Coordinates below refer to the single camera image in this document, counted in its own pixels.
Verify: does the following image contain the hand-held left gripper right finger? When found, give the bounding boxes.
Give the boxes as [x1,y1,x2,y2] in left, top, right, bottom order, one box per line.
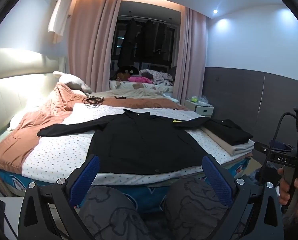
[201,154,284,240]

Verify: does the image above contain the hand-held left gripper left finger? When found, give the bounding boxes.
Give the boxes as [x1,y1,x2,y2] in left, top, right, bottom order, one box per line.
[19,154,101,240]

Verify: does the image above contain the black jacket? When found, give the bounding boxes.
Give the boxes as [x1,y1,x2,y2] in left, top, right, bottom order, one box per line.
[37,109,223,175]

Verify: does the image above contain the pile of clothes by window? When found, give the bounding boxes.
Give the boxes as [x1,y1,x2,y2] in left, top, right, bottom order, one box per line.
[109,80,174,98]

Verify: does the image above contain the floral clothes pile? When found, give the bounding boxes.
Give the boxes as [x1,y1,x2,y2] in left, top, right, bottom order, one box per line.
[139,69,176,85]

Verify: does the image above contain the folded beige cloth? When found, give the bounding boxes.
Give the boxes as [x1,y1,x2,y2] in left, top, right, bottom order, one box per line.
[200,126,255,155]

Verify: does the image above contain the white floral blanket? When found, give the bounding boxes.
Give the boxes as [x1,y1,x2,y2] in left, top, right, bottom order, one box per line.
[22,104,233,185]

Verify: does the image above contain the person's patterned grey pants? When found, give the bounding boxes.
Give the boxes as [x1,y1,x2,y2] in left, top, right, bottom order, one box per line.
[78,176,242,240]

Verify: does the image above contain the white nightstand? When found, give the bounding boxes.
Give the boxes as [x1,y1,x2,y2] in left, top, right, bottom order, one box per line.
[184,99,214,117]

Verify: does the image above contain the blue printed mattress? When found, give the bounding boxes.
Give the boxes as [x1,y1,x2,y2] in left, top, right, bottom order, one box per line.
[0,155,252,214]

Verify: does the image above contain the orange-brown quilt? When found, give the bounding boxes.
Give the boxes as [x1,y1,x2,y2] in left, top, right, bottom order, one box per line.
[0,82,189,174]

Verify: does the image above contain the pale plush toy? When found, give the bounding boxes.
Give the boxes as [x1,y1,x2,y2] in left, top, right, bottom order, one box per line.
[53,71,92,94]

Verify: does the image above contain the brown stuffed toy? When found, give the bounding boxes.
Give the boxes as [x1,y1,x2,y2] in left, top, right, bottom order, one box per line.
[115,66,139,82]

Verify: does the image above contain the cream padded headboard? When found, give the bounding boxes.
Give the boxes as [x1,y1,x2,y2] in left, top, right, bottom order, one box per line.
[0,47,66,140]

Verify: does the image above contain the pink cloth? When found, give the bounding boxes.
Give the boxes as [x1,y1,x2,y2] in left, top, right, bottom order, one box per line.
[128,76,153,83]

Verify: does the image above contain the pink curtain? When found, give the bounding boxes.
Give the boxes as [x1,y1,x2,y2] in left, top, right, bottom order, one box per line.
[180,6,211,105]
[69,0,122,94]

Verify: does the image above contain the dark hanging garment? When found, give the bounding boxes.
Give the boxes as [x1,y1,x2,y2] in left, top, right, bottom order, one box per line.
[118,17,139,68]
[138,19,168,60]

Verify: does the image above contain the white hanging garment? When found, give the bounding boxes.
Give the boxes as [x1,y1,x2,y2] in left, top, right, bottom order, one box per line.
[48,0,76,44]

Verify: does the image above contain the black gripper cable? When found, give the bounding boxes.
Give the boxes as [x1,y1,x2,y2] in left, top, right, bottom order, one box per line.
[261,112,298,180]

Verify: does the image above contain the black coiled cable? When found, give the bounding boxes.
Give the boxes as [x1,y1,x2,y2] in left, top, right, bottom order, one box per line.
[82,95,105,108]

